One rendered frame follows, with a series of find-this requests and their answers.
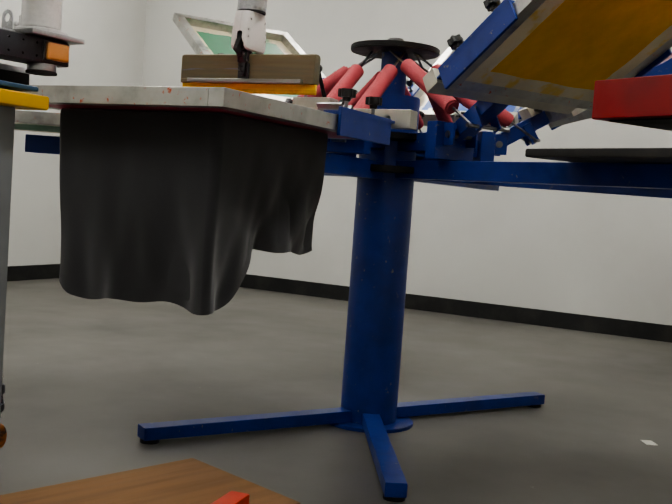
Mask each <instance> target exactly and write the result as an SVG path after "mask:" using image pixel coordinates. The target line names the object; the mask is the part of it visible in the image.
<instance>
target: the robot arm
mask: <svg viewBox="0 0 672 504"><path fill-rule="evenodd" d="M62 5H63V0H22V5H21V15H19V21H14V23H13V24H14V26H15V27H14V29H21V28H36V29H40V30H44V31H49V32H53V33H57V34H62V35H66V36H67V35H68V34H67V33H66V32H64V31H61V24H62ZM266 10H267V0H238V6H237V11H236V14H235V18H234V22H233V29H232V38H231V47H232V48H233V50H234V51H235V53H236V55H237V57H238V59H237V62H238V78H242V79H249V69H250V63H248V61H249V54H264V52H265V47H266V17H265V16H266ZM254 52H255V53H254ZM244 53H245V54H244Z"/></svg>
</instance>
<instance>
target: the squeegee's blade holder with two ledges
mask: <svg viewBox="0 0 672 504"><path fill-rule="evenodd" d="M187 82H190V83H229V84H294V85H305V84H303V80H301V79H242V78H187Z"/></svg>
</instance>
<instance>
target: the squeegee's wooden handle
mask: <svg viewBox="0 0 672 504"><path fill-rule="evenodd" d="M237 59H238V57H237V55H236V54H184V55H183V56H182V67H181V82H182V83H190V82H187V78H238V62H237ZM320 62H321V58H320V56H319V55H317V54H249V61H248V63H250V69H249V79H301V80H303V84H305V85H317V86H318V85H319V76H320Z"/></svg>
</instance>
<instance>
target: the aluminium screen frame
mask: <svg viewBox="0 0 672 504"><path fill-rule="evenodd" d="M30 86H35V87H38V88H39V90H38V92H24V93H30V94H36V95H42V96H47V97H49V104H52V105H93V106H134V107H175V108H218V109H223V110H228V111H233V112H238V113H243V114H248V115H253V116H258V117H263V118H267V119H272V120H277V121H282V122H287V123H292V124H297V125H302V126H307V127H312V128H316V129H321V130H326V131H331V132H336V133H337V124H338V115H337V114H333V113H329V112H324V111H320V110H316V109H312V108H308V107H304V106H300V105H296V104H292V103H287V102H283V101H279V100H275V99H271V98H267V97H263V96H259V95H254V94H250V93H246V92H242V91H238V90H234V89H230V88H226V87H163V86H76V85H30Z"/></svg>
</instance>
